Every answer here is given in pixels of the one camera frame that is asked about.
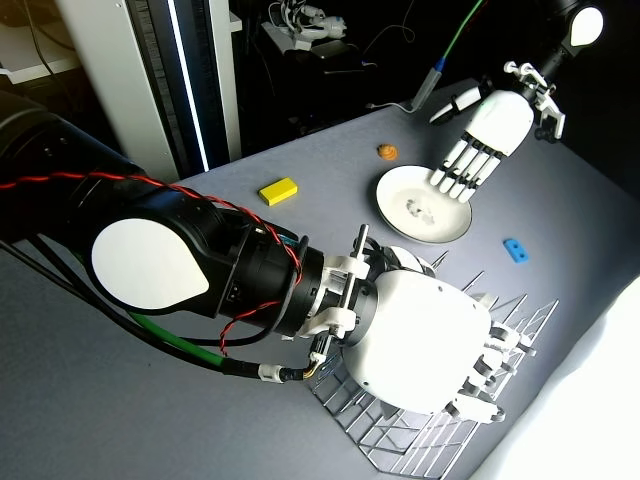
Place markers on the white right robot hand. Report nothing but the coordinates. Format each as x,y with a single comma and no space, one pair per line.
425,340

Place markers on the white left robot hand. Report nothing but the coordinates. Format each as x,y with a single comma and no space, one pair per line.
500,120

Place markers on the white plate dark rim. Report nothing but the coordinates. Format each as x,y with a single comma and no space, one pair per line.
410,220

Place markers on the orange swirl toy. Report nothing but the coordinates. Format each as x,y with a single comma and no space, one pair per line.
388,152

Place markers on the blue block two holes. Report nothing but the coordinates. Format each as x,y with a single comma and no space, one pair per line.
516,250

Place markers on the black box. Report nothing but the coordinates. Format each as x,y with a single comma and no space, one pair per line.
330,57

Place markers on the spare white robot hand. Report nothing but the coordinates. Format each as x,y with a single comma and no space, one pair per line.
315,25

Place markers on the yellow rectangular block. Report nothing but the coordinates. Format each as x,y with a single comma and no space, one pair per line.
278,191

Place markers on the white cabinet blue light strip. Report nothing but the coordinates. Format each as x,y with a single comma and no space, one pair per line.
115,75

